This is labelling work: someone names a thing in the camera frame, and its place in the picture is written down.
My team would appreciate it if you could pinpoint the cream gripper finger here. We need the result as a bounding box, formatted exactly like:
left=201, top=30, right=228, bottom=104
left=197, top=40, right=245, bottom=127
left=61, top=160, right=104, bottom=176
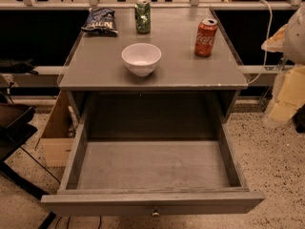
left=263, top=65, right=305, bottom=128
left=261, top=24, right=288, bottom=52

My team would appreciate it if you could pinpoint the red coke can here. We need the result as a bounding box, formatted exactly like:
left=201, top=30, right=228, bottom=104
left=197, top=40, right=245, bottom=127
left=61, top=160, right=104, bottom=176
left=194, top=18, right=217, bottom=57

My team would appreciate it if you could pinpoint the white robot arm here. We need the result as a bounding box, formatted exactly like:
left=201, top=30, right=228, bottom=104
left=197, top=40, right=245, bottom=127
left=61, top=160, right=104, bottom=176
left=261, top=6, right=305, bottom=128

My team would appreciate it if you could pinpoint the green soda can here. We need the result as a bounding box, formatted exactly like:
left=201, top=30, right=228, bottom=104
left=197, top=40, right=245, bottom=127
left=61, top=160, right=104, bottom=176
left=134, top=0, right=151, bottom=33

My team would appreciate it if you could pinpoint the metal drawer knob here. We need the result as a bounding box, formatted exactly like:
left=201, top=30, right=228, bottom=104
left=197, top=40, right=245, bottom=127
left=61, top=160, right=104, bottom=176
left=151, top=207, right=160, bottom=218

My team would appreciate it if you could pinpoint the open grey top drawer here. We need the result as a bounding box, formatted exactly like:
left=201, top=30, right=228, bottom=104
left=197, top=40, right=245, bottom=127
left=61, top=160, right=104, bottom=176
left=40, top=93, right=266, bottom=218

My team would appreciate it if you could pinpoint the white bowl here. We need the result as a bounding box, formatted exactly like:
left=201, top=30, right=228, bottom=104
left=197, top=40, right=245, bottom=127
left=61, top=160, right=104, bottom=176
left=121, top=43, right=162, bottom=76

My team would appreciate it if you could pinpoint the blue chip bag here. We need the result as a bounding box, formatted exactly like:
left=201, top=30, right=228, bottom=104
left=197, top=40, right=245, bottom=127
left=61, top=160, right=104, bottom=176
left=82, top=8, right=117, bottom=35

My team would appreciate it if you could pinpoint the grey cabinet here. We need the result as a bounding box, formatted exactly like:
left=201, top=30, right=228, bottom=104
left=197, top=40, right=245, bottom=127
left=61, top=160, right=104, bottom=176
left=56, top=7, right=250, bottom=126

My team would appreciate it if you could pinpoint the cardboard box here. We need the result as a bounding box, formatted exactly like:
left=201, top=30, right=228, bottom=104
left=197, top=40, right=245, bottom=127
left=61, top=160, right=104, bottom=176
left=39, top=92, right=75, bottom=167

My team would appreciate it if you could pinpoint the black chair base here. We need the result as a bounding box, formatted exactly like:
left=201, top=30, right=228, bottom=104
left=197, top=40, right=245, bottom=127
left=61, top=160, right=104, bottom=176
left=0, top=93, right=58, bottom=229

